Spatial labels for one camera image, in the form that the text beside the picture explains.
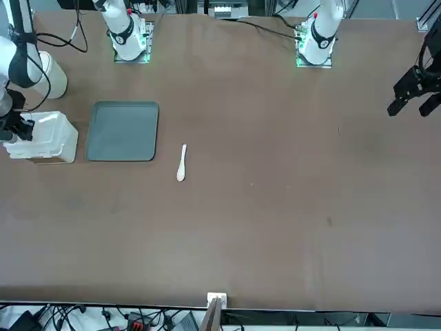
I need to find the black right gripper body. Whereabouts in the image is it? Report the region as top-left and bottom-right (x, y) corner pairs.
(0, 89), (28, 134)

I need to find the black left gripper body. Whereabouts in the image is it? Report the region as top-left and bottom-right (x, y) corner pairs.
(393, 64), (441, 101)

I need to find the translucent plastic container lid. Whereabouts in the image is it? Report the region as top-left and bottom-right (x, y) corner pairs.
(3, 110), (70, 159)

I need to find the white rectangular plastic container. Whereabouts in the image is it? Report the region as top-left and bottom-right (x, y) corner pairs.
(8, 119), (80, 165)

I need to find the black rectangular tray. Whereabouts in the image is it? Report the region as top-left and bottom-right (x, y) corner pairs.
(83, 100), (161, 163)

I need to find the white power strip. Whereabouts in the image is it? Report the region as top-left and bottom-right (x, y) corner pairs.
(211, 4), (243, 19)

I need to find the red black plug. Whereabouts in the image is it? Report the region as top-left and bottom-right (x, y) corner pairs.
(125, 311), (146, 331)

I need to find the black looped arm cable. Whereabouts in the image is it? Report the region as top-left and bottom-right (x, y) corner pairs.
(34, 0), (90, 55)

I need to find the black table cable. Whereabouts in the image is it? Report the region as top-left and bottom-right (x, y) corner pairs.
(225, 17), (301, 39)

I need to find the white post bracket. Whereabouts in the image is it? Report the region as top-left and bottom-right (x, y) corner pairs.
(206, 292), (229, 308)

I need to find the aluminium frame post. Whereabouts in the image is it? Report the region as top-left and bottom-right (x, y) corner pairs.
(198, 296), (223, 331)

